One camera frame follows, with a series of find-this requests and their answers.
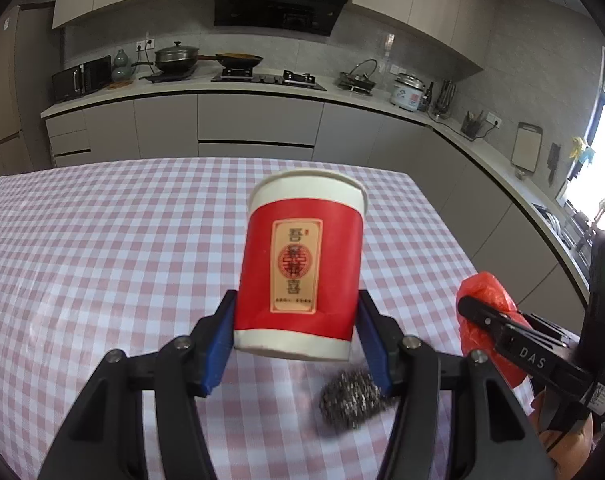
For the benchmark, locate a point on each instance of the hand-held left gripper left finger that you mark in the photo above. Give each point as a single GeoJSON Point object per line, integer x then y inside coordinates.
{"type": "Point", "coordinates": [217, 355]}

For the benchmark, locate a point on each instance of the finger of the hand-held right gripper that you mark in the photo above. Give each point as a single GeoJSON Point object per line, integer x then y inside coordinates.
{"type": "Point", "coordinates": [482, 317]}
{"type": "Point", "coordinates": [550, 327]}

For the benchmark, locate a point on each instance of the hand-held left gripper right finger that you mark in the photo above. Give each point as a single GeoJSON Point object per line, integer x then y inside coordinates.
{"type": "Point", "coordinates": [377, 355]}

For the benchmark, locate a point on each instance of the red plastic bag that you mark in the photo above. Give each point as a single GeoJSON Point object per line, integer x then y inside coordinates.
{"type": "Point", "coordinates": [482, 285]}

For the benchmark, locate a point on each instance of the red paper cup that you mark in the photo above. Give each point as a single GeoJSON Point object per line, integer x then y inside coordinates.
{"type": "Point", "coordinates": [292, 260]}

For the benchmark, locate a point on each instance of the person's right hand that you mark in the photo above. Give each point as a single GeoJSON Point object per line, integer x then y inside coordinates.
{"type": "Point", "coordinates": [572, 445]}

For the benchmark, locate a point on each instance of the steel wool scrubber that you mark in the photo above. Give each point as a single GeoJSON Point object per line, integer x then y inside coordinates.
{"type": "Point", "coordinates": [347, 400]}

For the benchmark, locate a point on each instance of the kitchen sink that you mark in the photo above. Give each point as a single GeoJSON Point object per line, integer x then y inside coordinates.
{"type": "Point", "coordinates": [562, 225]}

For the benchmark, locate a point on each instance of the pink checkered tablecloth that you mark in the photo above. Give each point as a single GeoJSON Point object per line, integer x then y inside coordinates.
{"type": "Point", "coordinates": [107, 240]}

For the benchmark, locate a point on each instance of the black cleaver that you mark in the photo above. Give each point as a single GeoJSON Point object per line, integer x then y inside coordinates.
{"type": "Point", "coordinates": [554, 160]}

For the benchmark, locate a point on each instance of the yellow hanging cloth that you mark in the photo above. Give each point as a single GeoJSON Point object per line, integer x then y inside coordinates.
{"type": "Point", "coordinates": [577, 147]}

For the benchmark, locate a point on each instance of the white cutting board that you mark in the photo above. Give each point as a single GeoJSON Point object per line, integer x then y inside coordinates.
{"type": "Point", "coordinates": [526, 147]}

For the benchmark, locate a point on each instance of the black knife block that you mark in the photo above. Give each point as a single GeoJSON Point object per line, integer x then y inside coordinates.
{"type": "Point", "coordinates": [470, 127]}

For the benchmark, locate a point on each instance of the utensil rack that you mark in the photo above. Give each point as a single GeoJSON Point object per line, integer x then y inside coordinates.
{"type": "Point", "coordinates": [445, 100]}

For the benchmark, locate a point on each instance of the dark bottle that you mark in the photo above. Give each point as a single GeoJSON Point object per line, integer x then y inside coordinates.
{"type": "Point", "coordinates": [429, 97]}

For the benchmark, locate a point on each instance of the grey kitchen counter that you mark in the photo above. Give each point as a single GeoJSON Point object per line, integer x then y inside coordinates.
{"type": "Point", "coordinates": [257, 125]}

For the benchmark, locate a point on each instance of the white rice cooker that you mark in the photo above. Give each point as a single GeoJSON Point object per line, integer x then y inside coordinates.
{"type": "Point", "coordinates": [406, 92]}

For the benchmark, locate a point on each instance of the pan with glass lid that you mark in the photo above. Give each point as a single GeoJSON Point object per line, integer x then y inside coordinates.
{"type": "Point", "coordinates": [357, 77]}

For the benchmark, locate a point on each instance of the black gas stove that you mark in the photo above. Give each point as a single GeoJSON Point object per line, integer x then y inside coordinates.
{"type": "Point", "coordinates": [267, 80]}

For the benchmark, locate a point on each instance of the black wok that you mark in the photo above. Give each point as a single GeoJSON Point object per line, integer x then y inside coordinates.
{"type": "Point", "coordinates": [240, 60]}

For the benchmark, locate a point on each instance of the black pot with lid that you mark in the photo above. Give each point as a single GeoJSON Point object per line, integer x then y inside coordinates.
{"type": "Point", "coordinates": [175, 57]}

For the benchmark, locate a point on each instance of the green gourd vase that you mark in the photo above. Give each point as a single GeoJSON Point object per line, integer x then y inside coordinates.
{"type": "Point", "coordinates": [121, 67]}

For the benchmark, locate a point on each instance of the black microwave oven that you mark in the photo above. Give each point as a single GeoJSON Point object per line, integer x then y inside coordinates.
{"type": "Point", "coordinates": [80, 80]}

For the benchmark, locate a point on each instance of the black range hood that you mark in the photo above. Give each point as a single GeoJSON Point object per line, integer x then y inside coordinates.
{"type": "Point", "coordinates": [277, 0]}

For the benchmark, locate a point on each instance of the white wall socket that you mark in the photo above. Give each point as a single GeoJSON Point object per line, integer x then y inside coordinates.
{"type": "Point", "coordinates": [493, 120]}

